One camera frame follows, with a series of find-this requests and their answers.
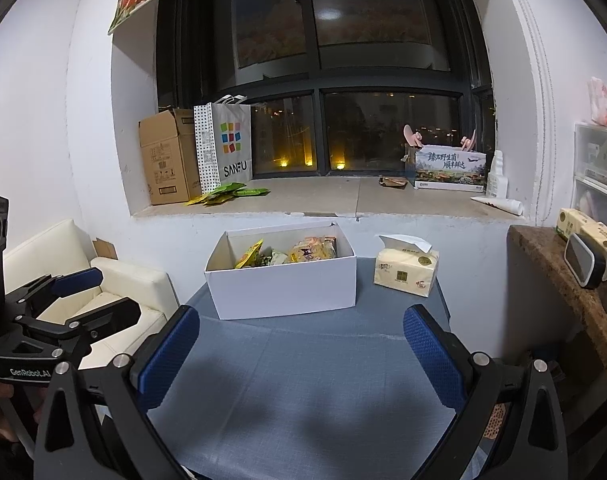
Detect landscape printed box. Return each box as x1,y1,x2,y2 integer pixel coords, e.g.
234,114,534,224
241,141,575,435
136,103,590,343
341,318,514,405
403,142,488,192

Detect pile of green packets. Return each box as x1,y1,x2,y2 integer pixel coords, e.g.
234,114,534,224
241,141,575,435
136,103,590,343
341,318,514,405
185,182,270,207

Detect dark window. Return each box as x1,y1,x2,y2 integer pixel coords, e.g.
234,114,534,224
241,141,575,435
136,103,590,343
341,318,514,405
156,0,497,178

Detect pink floral box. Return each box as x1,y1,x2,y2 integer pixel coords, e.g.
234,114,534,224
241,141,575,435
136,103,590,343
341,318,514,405
586,76,607,131

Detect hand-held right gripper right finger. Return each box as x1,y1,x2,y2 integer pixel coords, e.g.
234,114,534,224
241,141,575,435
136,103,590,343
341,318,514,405
402,304,569,480

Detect small black-framed device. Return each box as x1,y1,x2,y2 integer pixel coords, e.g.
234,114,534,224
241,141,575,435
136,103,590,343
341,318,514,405
563,232,607,290

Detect brown stone counter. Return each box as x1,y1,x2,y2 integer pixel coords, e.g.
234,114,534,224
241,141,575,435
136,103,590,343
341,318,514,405
507,224,607,378

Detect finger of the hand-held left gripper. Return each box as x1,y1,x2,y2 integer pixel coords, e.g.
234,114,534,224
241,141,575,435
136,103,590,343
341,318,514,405
4,266,104,318
21,297,142,347

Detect white cardboard box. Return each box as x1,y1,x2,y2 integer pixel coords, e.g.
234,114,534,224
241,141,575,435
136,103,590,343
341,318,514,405
204,221,358,321

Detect white tube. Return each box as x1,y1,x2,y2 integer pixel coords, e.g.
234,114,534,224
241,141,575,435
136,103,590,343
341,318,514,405
471,195,524,217

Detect white bottle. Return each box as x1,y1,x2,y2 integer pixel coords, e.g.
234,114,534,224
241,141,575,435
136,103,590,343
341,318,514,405
486,150,508,198

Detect round orange snack packet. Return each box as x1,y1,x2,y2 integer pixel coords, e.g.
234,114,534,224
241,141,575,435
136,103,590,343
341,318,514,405
288,235,338,263

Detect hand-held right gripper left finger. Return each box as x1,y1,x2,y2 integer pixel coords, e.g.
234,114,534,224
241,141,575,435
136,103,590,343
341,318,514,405
32,304,201,480

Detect large yellow snack bag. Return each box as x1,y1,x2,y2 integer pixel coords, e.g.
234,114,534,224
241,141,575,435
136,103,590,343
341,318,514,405
234,239,264,269

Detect clear plastic drawer unit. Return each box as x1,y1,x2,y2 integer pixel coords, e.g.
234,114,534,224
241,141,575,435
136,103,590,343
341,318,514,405
571,121,607,236

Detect white armchair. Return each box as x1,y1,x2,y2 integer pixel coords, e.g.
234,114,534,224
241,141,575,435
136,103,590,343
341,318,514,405
4,218,179,371

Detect brown cardboard box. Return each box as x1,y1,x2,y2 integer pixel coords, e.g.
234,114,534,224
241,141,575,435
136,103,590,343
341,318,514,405
138,108,202,206

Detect small yellow tissue pack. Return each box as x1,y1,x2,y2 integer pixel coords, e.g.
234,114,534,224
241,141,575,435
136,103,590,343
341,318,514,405
556,207,607,281

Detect white shopping bag coloured squares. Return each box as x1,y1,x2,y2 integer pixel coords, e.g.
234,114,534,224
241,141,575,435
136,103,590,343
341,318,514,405
194,95,254,195

